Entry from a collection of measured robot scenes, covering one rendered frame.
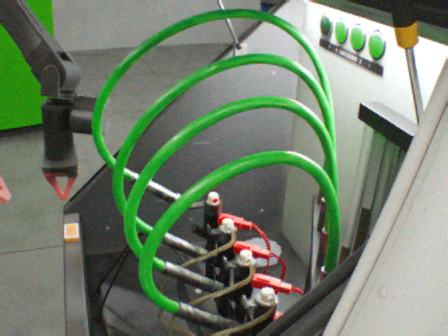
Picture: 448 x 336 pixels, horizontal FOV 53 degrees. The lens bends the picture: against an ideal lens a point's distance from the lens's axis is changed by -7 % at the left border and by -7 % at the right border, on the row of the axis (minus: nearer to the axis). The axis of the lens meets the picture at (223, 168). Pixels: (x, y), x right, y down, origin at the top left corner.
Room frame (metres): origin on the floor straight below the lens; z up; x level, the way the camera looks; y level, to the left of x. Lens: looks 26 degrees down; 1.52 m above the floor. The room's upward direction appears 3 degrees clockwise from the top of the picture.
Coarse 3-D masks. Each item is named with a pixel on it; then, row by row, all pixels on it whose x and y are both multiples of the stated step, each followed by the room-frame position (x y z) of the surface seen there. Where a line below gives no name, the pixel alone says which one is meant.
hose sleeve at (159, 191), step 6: (138, 174) 0.63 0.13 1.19; (132, 180) 0.62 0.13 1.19; (150, 186) 0.63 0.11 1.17; (156, 186) 0.63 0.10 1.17; (162, 186) 0.64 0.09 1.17; (150, 192) 0.63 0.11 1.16; (156, 192) 0.63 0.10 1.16; (162, 192) 0.63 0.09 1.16; (168, 192) 0.64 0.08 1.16; (162, 198) 0.63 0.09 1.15; (168, 198) 0.63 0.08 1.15; (174, 198) 0.64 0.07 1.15
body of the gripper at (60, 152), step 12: (72, 132) 0.81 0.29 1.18; (48, 144) 0.77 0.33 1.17; (60, 144) 0.77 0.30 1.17; (72, 144) 0.80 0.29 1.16; (48, 156) 0.78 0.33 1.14; (60, 156) 0.77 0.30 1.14; (72, 156) 0.79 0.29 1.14; (48, 168) 0.75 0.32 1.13; (60, 168) 0.75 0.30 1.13; (72, 168) 0.76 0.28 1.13
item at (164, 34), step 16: (192, 16) 0.65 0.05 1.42; (208, 16) 0.65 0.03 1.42; (224, 16) 0.66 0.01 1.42; (240, 16) 0.67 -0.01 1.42; (256, 16) 0.68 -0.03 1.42; (272, 16) 0.68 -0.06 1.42; (160, 32) 0.64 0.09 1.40; (176, 32) 0.64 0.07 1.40; (288, 32) 0.69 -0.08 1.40; (144, 48) 0.63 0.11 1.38; (304, 48) 0.70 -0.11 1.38; (128, 64) 0.62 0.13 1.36; (320, 64) 0.71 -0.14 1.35; (112, 80) 0.61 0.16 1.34; (320, 80) 0.71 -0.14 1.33; (96, 112) 0.61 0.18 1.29; (96, 128) 0.61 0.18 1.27; (96, 144) 0.61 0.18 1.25; (112, 160) 0.61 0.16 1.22; (128, 176) 0.62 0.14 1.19
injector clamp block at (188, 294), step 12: (180, 264) 0.69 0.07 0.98; (192, 264) 0.69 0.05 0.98; (216, 276) 0.67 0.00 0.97; (180, 288) 0.67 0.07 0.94; (192, 288) 0.63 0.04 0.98; (180, 300) 0.67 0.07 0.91; (192, 300) 0.59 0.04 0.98; (216, 300) 0.66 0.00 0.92; (216, 312) 0.57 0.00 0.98; (228, 312) 0.60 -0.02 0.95; (192, 324) 0.58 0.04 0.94
